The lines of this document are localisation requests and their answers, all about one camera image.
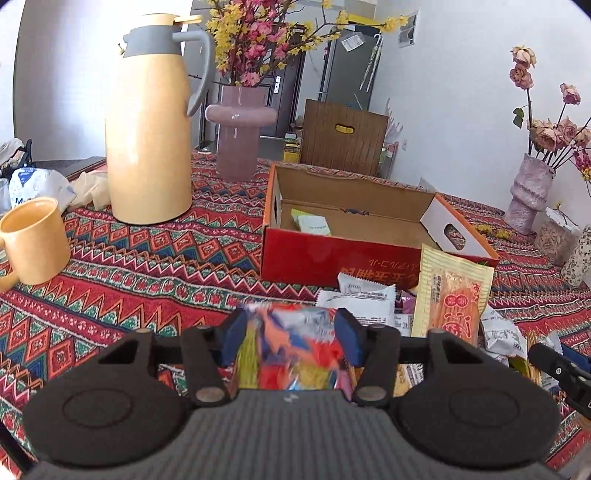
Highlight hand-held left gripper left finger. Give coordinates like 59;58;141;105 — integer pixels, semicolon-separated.
95;308;250;408

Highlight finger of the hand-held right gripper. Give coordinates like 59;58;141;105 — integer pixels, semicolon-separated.
561;344;591;374
527;342;591;418

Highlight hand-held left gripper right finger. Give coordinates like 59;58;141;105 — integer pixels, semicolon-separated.
335;308;497;409

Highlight multicoloured snack packet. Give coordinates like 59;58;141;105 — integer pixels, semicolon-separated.
231;304;365;393

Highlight red cardboard box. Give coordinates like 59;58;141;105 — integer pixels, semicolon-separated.
259;162;500;289

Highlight yellow dried fish snack packet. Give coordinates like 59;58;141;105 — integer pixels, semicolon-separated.
411;244;495;347

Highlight small pink snack packet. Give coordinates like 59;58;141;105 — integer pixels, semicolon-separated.
394;291;419;317

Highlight floral patterned vase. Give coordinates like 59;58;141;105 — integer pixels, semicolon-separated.
561;226;591;288

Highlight clear storage jar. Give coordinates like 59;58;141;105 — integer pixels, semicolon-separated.
534;208;581;266

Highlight fallen yellow blossoms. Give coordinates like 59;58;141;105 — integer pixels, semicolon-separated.
475;224;513;241

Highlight textured pink vase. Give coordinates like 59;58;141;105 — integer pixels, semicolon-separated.
503;153;556;235

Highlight rolling cart with bottles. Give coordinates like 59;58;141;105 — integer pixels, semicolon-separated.
379;143;400;178

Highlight pink glass vase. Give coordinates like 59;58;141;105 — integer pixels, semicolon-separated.
204;85;278;183

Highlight yellow thermos jug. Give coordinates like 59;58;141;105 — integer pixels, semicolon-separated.
105;14;217;226

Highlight white feather decoration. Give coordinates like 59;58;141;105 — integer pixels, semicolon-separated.
385;99;403;144

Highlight yellow mug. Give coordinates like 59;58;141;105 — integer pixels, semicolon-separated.
0;197;71;291

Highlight dried pink roses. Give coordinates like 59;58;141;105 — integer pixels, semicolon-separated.
509;45;591;181

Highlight dark front door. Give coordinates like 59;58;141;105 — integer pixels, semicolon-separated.
256;23;306;139

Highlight white plastic bag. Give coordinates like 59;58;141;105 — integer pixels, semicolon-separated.
9;167;77;213

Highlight grey refrigerator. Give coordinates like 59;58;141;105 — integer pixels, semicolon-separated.
318;32;384;112

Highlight black metal stand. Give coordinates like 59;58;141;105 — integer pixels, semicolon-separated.
0;138;35;181

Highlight white folded umbrella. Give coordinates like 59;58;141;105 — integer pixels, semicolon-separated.
359;33;384;90

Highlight pink and yellow flower branches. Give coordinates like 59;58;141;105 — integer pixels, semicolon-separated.
203;0;409;88

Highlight white wall papers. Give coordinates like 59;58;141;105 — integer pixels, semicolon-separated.
399;11;419;47

